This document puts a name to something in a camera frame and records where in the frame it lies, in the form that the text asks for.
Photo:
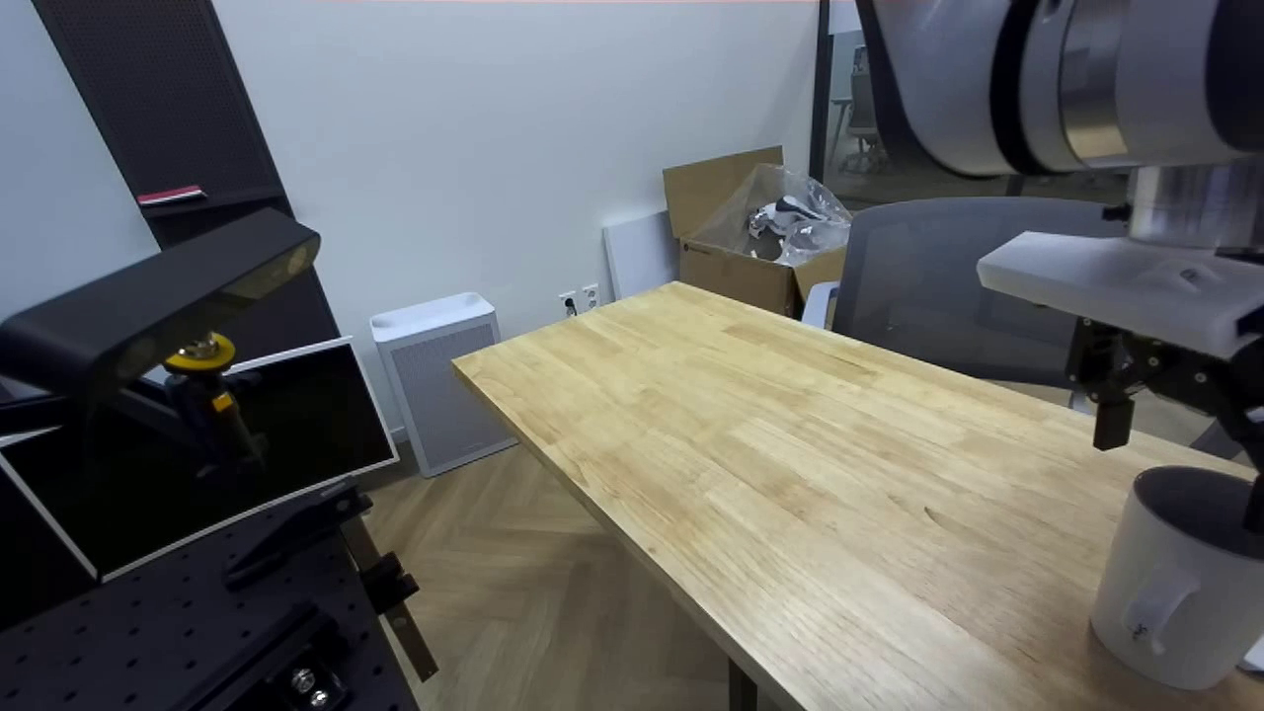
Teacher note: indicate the grey office chair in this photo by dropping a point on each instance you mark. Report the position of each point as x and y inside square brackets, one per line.
[909, 287]

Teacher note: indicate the crumpled clear plastic wrap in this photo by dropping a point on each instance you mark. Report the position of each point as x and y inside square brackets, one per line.
[779, 219]

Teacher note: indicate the black perforated breadboard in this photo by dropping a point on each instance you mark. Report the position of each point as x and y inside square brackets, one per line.
[230, 622]

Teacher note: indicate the cardboard box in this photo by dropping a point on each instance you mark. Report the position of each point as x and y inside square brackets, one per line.
[697, 190]

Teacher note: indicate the white flat panel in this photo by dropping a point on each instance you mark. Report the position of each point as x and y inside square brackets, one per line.
[637, 255]

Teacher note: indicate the black white-edged box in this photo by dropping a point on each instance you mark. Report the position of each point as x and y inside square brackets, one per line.
[134, 491]

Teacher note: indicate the black stereo camera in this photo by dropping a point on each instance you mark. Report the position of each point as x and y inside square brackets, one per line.
[134, 317]

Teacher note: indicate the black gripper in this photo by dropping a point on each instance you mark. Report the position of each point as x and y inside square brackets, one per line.
[1117, 367]

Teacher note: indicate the white air purifier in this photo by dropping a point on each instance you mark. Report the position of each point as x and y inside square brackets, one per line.
[418, 346]

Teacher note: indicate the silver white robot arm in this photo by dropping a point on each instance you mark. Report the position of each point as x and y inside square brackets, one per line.
[1167, 94]

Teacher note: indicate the white mug cup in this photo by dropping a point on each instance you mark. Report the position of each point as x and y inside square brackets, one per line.
[1183, 589]

